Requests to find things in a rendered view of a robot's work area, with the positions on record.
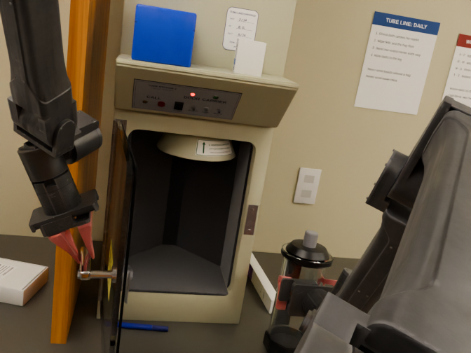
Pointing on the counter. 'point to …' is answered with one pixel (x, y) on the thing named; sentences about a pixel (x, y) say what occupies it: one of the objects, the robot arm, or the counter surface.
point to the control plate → (230, 99)
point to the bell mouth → (196, 147)
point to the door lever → (85, 273)
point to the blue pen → (144, 326)
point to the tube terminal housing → (259, 164)
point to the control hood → (264, 117)
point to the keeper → (251, 219)
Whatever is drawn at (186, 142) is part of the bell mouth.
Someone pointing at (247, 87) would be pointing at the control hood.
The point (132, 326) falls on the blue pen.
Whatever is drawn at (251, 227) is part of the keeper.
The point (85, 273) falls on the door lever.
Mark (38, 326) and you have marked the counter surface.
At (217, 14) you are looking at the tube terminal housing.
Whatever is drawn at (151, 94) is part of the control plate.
